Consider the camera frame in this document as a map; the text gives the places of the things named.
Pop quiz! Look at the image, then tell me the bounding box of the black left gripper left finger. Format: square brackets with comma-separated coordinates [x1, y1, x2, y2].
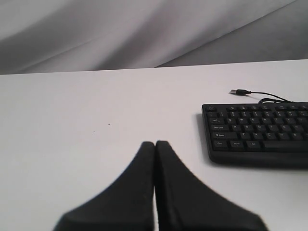
[54, 141, 154, 231]

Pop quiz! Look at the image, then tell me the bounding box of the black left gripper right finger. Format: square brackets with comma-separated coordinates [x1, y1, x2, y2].
[155, 141, 267, 231]

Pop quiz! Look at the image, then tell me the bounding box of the grey backdrop cloth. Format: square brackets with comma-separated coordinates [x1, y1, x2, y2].
[0, 0, 308, 74]

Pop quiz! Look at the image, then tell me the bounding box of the black Acer keyboard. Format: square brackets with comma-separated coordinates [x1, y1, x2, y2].
[202, 103, 308, 168]

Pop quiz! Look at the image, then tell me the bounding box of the black USB cable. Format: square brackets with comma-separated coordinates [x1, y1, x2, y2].
[229, 89, 308, 105]

